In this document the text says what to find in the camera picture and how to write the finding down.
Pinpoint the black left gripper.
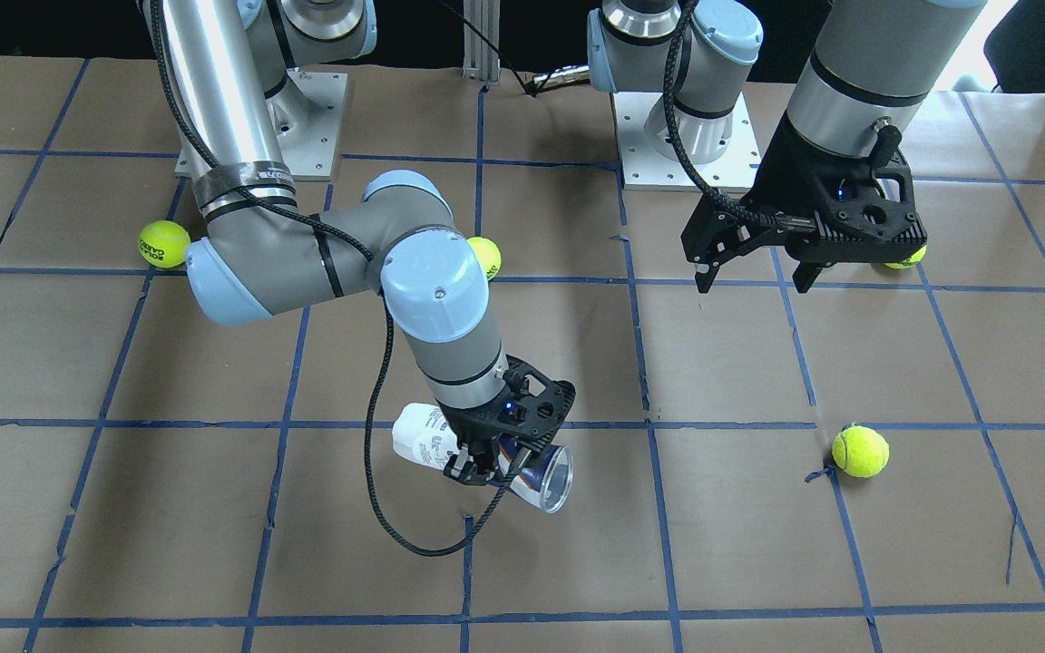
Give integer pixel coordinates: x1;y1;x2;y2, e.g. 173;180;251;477
681;117;928;294

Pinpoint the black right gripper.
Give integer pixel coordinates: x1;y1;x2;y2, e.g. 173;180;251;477
443;356;576;486

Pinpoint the white blue tennis ball can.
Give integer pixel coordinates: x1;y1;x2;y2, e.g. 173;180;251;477
392;403;573;515

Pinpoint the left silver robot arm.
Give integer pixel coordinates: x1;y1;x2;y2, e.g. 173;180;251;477
586;1;984;293

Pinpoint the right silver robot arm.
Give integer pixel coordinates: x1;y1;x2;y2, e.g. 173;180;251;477
138;1;575;486

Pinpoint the tennis ball far back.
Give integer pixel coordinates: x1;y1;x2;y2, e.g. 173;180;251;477
883;244;928;271

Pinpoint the tennis ball far front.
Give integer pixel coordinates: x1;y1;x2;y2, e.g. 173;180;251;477
831;424;889;479

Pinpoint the tennis ball table centre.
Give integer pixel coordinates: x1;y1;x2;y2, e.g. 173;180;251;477
467;236;503;281

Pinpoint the tennis ball near base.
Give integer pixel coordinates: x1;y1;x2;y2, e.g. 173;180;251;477
138;220;191;269

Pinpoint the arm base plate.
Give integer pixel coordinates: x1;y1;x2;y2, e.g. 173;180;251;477
612;93;764;197
175;71;349;182

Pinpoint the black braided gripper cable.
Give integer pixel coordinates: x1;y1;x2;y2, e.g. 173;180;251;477
149;0;542;558

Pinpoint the aluminium frame post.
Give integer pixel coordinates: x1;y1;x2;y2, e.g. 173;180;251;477
462;1;501;85

